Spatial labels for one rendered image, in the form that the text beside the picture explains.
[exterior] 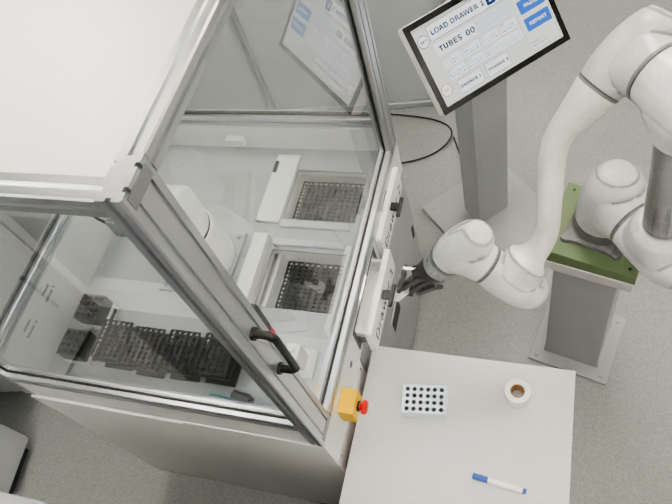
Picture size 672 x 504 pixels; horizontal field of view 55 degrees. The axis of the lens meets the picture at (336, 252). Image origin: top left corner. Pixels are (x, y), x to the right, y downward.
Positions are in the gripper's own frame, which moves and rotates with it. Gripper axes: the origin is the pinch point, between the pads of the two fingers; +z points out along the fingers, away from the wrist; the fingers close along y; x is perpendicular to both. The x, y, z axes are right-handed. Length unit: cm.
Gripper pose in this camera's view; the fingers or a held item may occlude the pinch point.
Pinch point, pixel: (401, 292)
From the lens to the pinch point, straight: 186.5
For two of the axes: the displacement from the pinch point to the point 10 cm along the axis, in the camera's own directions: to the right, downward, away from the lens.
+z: -3.6, 3.9, 8.5
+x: -2.3, 8.4, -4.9
